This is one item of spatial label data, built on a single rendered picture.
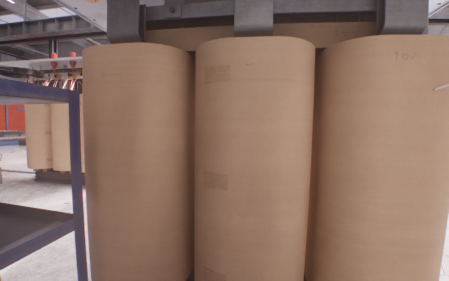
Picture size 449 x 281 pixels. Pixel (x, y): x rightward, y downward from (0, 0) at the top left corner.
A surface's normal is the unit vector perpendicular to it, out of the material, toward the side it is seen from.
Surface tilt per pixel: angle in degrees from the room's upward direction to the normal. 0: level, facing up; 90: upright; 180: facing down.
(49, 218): 90
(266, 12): 90
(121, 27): 90
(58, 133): 90
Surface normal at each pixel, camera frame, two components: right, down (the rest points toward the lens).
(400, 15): -0.15, 0.07
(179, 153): 0.83, 0.06
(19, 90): 0.98, 0.04
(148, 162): 0.19, 0.07
